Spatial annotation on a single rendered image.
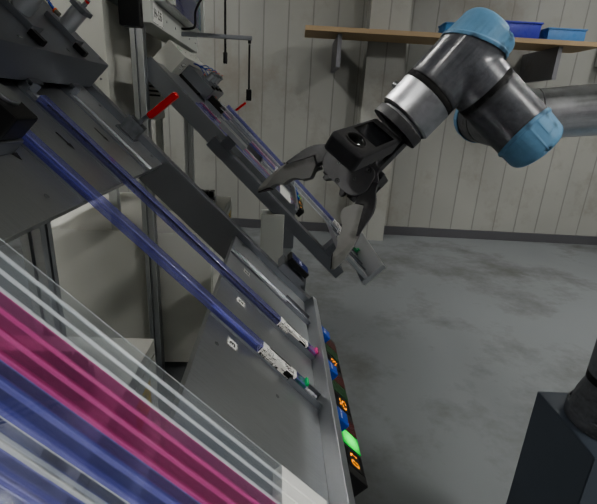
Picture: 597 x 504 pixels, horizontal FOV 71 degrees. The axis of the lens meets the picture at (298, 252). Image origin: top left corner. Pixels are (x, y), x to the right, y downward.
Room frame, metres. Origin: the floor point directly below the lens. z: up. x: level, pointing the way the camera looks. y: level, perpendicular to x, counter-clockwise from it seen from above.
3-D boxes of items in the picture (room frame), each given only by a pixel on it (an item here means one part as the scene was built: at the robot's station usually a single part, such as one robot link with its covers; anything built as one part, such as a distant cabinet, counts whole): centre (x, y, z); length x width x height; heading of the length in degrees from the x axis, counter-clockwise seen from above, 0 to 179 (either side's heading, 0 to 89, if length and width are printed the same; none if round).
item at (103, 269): (1.87, 0.49, 0.65); 1.01 x 0.73 x 1.29; 93
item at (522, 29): (3.46, -1.45, 1.69); 0.35 x 0.24 x 0.11; 91
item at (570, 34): (3.46, -1.82, 1.67); 0.28 x 0.19 x 0.09; 91
